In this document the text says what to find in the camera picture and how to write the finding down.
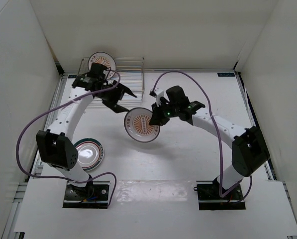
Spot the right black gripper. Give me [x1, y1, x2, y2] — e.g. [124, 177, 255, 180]
[149, 100, 179, 126]

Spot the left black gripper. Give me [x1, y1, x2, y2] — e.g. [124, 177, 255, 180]
[95, 80, 135, 114]

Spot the orange sunburst plate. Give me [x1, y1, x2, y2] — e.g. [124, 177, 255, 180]
[87, 52, 116, 79]
[124, 108, 160, 143]

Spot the metal wire dish rack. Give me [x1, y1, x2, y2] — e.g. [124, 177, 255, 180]
[76, 56, 146, 107]

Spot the green rimmed white plate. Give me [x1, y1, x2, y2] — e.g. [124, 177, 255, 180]
[74, 138, 105, 172]

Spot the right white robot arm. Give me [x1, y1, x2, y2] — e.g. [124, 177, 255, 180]
[149, 86, 270, 199]

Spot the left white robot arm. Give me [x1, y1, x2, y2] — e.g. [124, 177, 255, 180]
[36, 63, 135, 199]

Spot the blue label right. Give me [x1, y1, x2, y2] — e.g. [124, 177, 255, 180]
[217, 72, 235, 77]

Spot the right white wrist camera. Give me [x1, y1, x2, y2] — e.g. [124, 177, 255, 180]
[149, 87, 164, 107]

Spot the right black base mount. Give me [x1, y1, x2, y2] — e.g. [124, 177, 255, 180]
[194, 181, 246, 211]

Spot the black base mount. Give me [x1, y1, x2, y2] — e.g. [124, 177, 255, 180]
[194, 181, 246, 211]
[62, 181, 110, 209]

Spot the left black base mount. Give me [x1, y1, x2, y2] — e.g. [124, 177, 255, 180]
[62, 181, 110, 209]

